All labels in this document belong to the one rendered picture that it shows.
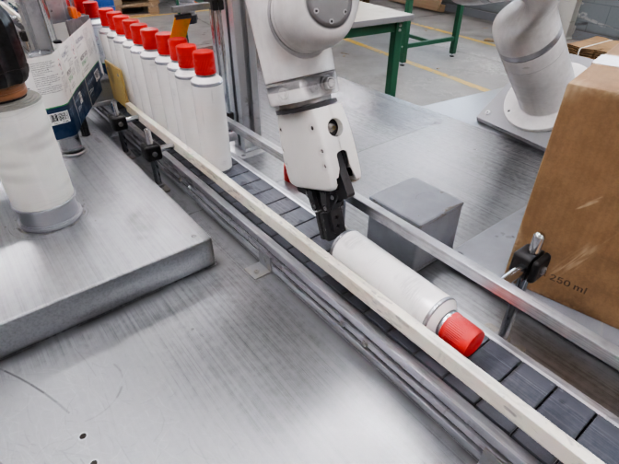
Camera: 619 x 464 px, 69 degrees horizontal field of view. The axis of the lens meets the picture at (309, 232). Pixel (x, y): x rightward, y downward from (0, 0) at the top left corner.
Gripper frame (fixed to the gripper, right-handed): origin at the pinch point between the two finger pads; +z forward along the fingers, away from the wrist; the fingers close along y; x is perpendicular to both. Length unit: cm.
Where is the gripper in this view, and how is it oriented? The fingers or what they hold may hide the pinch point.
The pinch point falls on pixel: (331, 223)
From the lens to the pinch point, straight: 59.3
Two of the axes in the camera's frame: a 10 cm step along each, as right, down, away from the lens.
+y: -5.8, -1.5, 8.0
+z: 2.1, 9.2, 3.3
